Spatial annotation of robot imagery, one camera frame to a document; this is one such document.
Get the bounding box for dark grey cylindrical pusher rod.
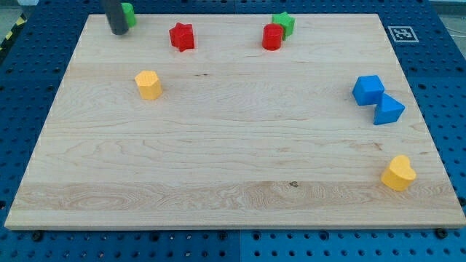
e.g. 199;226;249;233
100;0;129;36

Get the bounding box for green circle block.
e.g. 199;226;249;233
122;2;137;28

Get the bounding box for light wooden board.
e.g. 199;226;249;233
5;14;465;231

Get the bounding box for red star block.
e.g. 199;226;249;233
169;23;195;52

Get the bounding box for yellow hexagon block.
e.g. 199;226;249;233
135;71;163;100

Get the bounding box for red cylinder block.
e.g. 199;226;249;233
261;23;283;51

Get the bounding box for green star block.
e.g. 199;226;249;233
272;12;296;41

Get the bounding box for blue cube block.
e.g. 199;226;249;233
352;75;384;106

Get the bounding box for white fiducial marker tag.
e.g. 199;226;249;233
388;25;419;43

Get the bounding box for blue triangle block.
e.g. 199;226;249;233
373;93;405;125

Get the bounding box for yellow heart block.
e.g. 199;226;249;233
381;155;417;191

